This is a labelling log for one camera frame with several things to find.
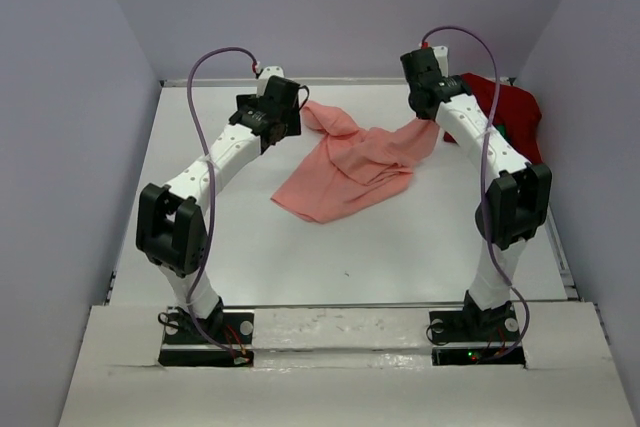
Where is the pink t shirt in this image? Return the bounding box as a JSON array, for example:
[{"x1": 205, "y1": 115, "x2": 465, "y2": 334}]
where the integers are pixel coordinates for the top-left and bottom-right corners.
[{"x1": 271, "y1": 102, "x2": 439, "y2": 224}]

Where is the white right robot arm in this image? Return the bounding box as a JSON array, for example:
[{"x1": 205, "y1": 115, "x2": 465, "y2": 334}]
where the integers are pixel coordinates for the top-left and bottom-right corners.
[{"x1": 400, "y1": 47, "x2": 552, "y2": 346}]

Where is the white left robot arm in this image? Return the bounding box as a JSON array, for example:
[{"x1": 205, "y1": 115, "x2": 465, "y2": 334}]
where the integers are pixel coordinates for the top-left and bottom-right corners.
[{"x1": 135, "y1": 67, "x2": 301, "y2": 342}]

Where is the green t shirt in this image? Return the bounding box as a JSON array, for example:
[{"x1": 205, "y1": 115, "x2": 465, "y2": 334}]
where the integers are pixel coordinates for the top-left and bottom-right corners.
[{"x1": 495, "y1": 125, "x2": 509, "y2": 141}]

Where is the red t shirt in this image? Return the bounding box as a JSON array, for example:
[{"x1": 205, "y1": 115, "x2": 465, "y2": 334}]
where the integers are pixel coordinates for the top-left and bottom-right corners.
[{"x1": 460, "y1": 73, "x2": 543, "y2": 165}]

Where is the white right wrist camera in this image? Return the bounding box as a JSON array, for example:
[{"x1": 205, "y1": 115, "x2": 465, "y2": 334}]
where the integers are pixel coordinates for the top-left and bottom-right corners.
[{"x1": 423, "y1": 46, "x2": 449, "y2": 77}]

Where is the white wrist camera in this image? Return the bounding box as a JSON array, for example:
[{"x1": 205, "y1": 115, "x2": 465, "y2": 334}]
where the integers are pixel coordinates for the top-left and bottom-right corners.
[
  {"x1": 256, "y1": 66, "x2": 285, "y2": 96},
  {"x1": 423, "y1": 46, "x2": 449, "y2": 77}
]

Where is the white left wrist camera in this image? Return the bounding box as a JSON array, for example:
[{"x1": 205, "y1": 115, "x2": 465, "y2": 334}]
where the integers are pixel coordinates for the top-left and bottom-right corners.
[{"x1": 256, "y1": 66, "x2": 285, "y2": 96}]

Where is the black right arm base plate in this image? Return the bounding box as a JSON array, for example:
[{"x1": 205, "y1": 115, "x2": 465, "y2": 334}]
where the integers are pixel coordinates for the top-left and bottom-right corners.
[{"x1": 425, "y1": 308, "x2": 526, "y2": 367}]

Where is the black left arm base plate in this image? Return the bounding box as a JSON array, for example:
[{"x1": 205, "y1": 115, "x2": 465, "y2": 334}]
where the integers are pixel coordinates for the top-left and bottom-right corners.
[{"x1": 157, "y1": 308, "x2": 255, "y2": 368}]

